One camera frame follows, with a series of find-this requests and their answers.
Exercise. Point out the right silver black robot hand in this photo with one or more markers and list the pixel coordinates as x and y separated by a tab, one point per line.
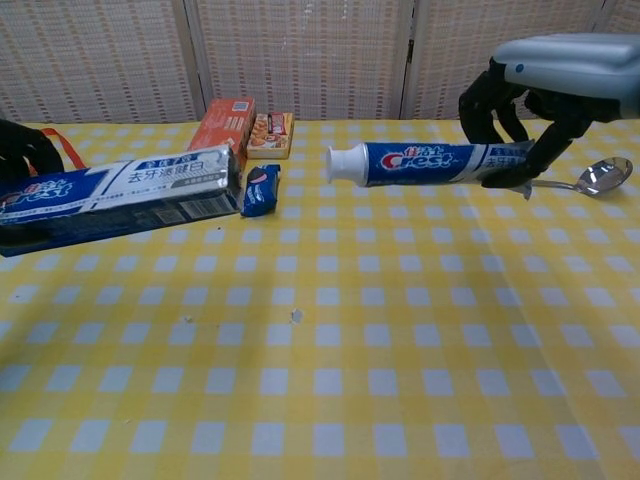
565	65

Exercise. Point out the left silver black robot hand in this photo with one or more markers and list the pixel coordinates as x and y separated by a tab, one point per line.
30	150

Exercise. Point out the blue white Crest toothpaste box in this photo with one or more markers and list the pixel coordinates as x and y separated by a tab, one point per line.
150	202

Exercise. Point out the blue white Crest toothpaste tube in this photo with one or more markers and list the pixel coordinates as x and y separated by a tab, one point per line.
415	162

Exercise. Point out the orange cardboard box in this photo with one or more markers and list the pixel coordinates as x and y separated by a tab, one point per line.
225	120

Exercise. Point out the yellow snack box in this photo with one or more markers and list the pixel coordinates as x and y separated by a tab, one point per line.
270	135

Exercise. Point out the blue cookie packet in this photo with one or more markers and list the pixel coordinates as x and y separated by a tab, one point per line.
259	192

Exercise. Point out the small white paper scrap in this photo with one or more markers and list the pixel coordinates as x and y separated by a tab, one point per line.
296	315

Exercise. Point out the yellow white checked tablecloth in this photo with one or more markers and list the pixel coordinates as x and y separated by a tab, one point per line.
320	375

